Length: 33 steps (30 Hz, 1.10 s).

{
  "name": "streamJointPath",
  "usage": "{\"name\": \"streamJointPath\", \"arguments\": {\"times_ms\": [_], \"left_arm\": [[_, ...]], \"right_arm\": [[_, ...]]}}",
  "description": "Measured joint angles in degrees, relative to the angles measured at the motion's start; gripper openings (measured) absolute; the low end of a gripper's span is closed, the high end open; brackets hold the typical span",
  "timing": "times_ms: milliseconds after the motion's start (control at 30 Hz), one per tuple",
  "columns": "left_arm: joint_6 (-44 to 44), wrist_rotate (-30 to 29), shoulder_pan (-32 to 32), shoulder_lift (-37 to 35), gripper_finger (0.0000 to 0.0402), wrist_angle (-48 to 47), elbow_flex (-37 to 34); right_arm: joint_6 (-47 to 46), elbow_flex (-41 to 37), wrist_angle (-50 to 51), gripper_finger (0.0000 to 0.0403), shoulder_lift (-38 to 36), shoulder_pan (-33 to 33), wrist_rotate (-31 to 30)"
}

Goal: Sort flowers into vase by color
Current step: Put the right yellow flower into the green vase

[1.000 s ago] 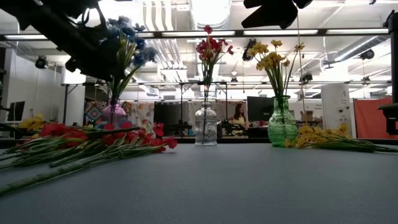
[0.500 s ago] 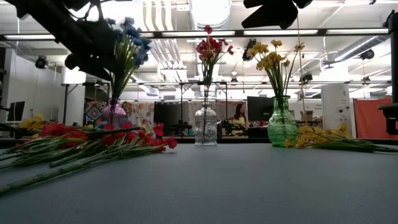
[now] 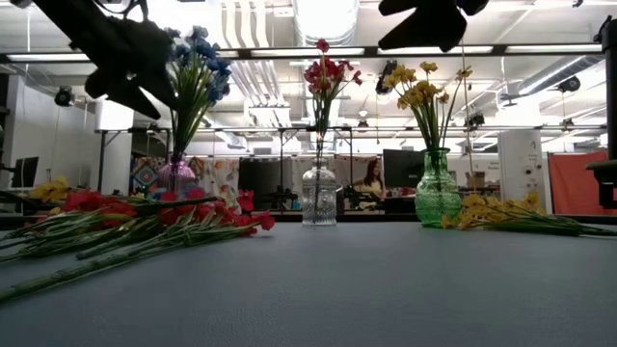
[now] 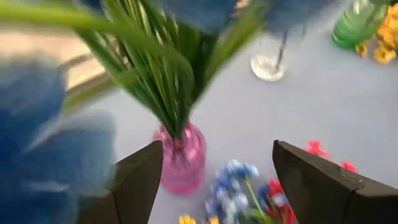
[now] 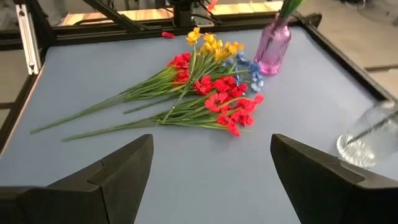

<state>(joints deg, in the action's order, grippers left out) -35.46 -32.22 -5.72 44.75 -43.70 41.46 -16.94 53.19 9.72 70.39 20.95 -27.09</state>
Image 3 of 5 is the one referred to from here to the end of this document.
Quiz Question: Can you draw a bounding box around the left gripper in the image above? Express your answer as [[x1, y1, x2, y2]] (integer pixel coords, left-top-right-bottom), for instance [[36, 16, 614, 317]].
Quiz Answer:
[[32, 0, 179, 120]]

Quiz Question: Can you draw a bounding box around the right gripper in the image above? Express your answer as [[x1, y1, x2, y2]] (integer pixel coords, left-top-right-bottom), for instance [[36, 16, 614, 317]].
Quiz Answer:
[[378, 0, 491, 53]]

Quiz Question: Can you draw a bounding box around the yellow artificial flower bunch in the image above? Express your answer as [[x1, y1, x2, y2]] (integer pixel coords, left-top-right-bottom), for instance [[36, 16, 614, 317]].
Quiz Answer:
[[28, 175, 71, 216], [441, 190, 617, 237], [383, 61, 474, 155]]

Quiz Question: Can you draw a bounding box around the purple glass vase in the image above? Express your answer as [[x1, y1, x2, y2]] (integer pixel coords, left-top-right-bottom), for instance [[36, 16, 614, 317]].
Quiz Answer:
[[157, 153, 198, 201]]

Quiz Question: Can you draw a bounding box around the green glass vase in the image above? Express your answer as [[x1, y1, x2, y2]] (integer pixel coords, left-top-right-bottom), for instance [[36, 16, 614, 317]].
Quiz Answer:
[[414, 147, 463, 228]]

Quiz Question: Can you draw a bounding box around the clear glass vase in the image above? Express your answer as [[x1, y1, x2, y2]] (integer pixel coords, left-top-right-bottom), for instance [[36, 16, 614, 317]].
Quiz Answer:
[[301, 158, 338, 227]]

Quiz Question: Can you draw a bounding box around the ceiling light strip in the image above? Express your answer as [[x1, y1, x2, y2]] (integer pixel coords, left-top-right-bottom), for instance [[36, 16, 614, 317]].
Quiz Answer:
[[378, 45, 494, 55], [5, 52, 73, 63], [505, 43, 604, 53], [250, 46, 366, 58]]

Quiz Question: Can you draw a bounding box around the colourful patterned cloth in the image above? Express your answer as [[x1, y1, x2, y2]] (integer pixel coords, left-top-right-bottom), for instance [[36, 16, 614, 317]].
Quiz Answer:
[[129, 156, 168, 197]]

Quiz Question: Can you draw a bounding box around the floral curtain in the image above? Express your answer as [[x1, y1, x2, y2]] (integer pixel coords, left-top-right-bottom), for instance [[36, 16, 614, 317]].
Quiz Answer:
[[190, 156, 241, 203]]

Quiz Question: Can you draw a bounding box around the black computer monitor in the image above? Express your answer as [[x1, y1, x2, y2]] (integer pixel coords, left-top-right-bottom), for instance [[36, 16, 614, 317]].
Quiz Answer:
[[383, 148, 425, 190], [12, 156, 40, 189]]

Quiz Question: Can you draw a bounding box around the black panel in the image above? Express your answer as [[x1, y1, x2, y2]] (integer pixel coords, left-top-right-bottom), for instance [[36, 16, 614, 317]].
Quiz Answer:
[[238, 157, 293, 213]]

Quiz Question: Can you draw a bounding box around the person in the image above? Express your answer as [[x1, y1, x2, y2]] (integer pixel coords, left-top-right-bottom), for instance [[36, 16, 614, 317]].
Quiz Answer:
[[354, 158, 387, 199]]

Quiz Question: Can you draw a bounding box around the orange partition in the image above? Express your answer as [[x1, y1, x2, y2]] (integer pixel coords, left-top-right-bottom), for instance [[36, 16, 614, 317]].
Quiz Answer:
[[548, 151, 609, 217]]

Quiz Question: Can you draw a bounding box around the silver air duct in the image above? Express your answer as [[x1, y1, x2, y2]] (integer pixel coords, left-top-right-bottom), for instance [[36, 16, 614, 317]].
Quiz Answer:
[[518, 55, 604, 96]]

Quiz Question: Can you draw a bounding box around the black curved cable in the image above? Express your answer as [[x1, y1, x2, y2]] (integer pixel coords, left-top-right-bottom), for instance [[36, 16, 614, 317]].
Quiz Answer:
[[0, 190, 42, 211]]

